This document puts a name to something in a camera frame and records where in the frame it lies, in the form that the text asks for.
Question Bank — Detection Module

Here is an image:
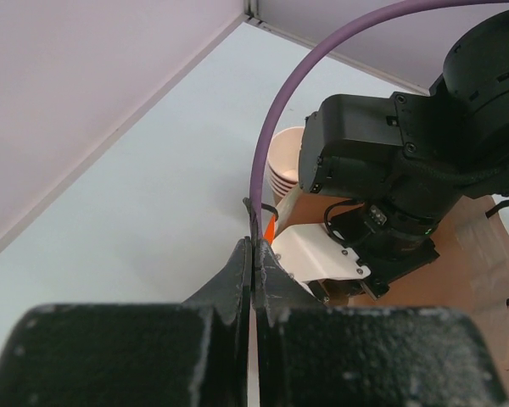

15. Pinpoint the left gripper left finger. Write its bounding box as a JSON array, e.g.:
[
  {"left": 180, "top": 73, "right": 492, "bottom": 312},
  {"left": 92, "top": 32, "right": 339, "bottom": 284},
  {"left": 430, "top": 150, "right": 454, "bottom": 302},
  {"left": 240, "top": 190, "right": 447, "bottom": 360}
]
[{"left": 182, "top": 237, "right": 253, "bottom": 406}]

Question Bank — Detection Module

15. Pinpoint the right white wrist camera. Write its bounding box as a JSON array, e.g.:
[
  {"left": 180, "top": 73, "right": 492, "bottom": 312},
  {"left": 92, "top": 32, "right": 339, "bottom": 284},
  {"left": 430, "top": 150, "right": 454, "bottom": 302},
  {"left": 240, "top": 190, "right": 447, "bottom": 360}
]
[{"left": 271, "top": 224, "right": 372, "bottom": 305}]

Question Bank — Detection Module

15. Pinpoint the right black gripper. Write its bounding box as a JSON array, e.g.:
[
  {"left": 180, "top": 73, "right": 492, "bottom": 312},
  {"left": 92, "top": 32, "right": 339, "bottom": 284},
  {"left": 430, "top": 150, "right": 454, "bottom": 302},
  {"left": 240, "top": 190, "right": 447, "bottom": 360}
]
[{"left": 323, "top": 199, "right": 439, "bottom": 299}]

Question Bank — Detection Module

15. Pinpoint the orange paper bag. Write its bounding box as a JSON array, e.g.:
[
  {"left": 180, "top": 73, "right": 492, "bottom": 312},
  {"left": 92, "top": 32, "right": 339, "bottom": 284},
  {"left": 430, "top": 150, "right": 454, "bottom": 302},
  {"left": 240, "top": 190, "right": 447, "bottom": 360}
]
[{"left": 242, "top": 194, "right": 509, "bottom": 402}]

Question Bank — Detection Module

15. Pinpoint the stack of brown paper cups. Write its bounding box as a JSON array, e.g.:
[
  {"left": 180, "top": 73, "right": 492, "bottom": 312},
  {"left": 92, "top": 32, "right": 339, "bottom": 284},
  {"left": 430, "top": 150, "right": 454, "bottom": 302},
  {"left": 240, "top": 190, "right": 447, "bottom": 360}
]
[{"left": 266, "top": 126, "right": 305, "bottom": 202}]

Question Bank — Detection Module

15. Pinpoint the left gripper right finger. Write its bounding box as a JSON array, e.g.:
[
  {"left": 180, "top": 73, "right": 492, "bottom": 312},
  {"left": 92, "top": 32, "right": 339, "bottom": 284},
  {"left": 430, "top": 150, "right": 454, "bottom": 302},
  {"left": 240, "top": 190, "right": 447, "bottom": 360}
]
[{"left": 252, "top": 239, "right": 322, "bottom": 406}]

